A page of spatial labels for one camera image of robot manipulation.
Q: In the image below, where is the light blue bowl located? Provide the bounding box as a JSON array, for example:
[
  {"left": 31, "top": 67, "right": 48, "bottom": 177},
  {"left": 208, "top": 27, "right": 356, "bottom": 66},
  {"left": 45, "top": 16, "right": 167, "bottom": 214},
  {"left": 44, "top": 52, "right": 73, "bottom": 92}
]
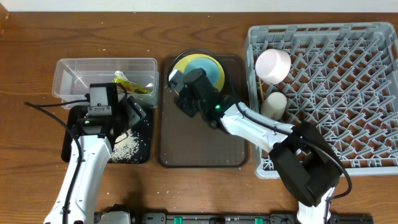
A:
[{"left": 183, "top": 54, "right": 223, "bottom": 90}]

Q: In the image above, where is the green orange snack wrapper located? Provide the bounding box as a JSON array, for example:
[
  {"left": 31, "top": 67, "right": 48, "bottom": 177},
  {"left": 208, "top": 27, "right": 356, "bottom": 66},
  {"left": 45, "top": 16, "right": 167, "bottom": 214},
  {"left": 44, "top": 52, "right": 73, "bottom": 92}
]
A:
[{"left": 113, "top": 70, "right": 152, "bottom": 94}]

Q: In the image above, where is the yellow plate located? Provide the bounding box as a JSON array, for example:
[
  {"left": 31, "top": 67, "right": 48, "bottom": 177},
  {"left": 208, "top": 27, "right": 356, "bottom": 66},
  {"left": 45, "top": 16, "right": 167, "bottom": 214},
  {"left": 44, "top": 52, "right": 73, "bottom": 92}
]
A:
[{"left": 172, "top": 54, "right": 225, "bottom": 91}]

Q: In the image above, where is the rice pile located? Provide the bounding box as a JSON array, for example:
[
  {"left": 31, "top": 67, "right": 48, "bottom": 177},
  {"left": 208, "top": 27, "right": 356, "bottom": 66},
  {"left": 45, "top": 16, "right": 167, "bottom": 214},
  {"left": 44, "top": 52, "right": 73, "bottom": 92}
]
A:
[{"left": 109, "top": 129, "right": 149, "bottom": 164}]

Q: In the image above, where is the wooden chopstick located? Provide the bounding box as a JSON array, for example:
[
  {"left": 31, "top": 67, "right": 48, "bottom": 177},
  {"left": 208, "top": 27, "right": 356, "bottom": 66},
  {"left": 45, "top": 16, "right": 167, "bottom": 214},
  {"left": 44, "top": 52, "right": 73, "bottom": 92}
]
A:
[{"left": 259, "top": 78, "right": 265, "bottom": 102}]

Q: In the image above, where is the white cup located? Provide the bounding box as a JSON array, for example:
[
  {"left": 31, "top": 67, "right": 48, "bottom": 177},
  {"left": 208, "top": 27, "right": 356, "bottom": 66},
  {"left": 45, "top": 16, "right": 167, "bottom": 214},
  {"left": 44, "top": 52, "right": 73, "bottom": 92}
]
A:
[{"left": 261, "top": 92, "right": 287, "bottom": 120}]

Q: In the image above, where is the white bowl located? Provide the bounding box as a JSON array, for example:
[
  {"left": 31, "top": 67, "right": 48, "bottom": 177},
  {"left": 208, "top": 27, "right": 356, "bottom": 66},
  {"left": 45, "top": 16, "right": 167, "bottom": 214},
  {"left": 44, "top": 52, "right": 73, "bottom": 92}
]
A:
[{"left": 254, "top": 49, "right": 291, "bottom": 85}]

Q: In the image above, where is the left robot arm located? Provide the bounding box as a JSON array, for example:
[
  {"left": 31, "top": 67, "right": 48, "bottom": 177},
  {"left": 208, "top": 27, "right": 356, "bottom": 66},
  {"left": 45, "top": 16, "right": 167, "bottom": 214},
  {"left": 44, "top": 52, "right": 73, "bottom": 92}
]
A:
[{"left": 44, "top": 96, "right": 152, "bottom": 223}]

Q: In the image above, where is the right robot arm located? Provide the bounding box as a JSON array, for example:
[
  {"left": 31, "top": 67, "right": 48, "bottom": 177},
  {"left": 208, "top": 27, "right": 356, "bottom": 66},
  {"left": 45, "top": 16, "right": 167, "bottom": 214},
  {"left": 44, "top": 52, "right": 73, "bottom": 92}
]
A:
[{"left": 168, "top": 68, "right": 344, "bottom": 223}]

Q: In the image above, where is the black waste tray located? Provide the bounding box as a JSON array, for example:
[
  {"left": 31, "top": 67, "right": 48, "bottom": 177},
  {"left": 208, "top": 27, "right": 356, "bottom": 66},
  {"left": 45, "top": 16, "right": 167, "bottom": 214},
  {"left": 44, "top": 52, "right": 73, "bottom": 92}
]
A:
[{"left": 61, "top": 105, "right": 153, "bottom": 164}]

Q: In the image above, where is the grey plastic dishwasher rack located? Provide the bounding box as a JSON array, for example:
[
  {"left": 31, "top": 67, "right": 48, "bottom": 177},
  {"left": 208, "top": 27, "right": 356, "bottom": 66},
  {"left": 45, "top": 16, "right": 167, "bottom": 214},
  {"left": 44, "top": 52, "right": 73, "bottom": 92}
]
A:
[{"left": 244, "top": 22, "right": 397, "bottom": 176}]

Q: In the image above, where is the dark brown serving tray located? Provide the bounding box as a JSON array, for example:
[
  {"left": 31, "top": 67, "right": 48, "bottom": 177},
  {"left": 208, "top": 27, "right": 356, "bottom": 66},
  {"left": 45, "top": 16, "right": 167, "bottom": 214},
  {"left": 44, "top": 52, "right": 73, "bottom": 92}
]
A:
[{"left": 157, "top": 54, "right": 249, "bottom": 168}]

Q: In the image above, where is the clear plastic bin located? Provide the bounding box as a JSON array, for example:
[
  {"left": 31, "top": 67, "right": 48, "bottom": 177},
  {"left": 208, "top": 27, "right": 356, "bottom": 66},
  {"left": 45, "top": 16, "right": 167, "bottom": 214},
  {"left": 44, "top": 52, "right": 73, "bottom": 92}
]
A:
[{"left": 52, "top": 58, "right": 159, "bottom": 108}]

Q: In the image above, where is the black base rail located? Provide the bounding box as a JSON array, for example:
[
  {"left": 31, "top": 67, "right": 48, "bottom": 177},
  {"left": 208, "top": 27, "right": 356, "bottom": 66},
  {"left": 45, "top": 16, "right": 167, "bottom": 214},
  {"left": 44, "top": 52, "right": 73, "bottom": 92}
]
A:
[{"left": 93, "top": 205, "right": 374, "bottom": 224}]

